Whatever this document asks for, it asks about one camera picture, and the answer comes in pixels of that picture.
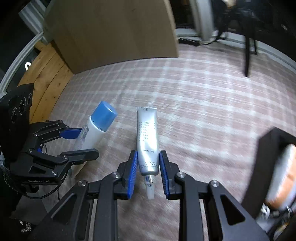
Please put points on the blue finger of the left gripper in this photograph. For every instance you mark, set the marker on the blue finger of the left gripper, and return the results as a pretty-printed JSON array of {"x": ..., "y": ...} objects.
[
  {"x": 79, "y": 157},
  {"x": 70, "y": 133}
]

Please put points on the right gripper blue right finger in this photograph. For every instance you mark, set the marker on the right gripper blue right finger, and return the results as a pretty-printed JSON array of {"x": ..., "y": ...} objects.
[{"x": 168, "y": 171}]

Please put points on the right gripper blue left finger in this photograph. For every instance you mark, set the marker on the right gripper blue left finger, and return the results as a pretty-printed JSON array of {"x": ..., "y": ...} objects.
[{"x": 129, "y": 175}]

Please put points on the silver grey tube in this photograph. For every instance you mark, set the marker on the silver grey tube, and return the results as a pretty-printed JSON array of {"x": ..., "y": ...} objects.
[{"x": 148, "y": 147}]

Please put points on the white blue cap bottle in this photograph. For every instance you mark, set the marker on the white blue cap bottle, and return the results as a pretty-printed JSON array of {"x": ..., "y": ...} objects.
[{"x": 96, "y": 126}]

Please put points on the pine wood board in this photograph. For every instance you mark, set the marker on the pine wood board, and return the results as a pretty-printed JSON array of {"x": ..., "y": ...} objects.
[{"x": 50, "y": 75}]

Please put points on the light wood cabinet panel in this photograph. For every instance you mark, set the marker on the light wood cabinet panel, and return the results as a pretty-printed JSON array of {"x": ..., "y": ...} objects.
[{"x": 90, "y": 34}]

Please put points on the black storage bin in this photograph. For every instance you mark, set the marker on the black storage bin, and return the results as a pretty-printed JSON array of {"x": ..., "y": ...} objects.
[{"x": 269, "y": 147}]

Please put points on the black power strip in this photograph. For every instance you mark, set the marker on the black power strip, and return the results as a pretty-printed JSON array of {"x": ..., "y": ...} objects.
[{"x": 189, "y": 42}]

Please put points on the black tripod stand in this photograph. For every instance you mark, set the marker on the black tripod stand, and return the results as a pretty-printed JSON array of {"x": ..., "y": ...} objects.
[{"x": 241, "y": 12}]

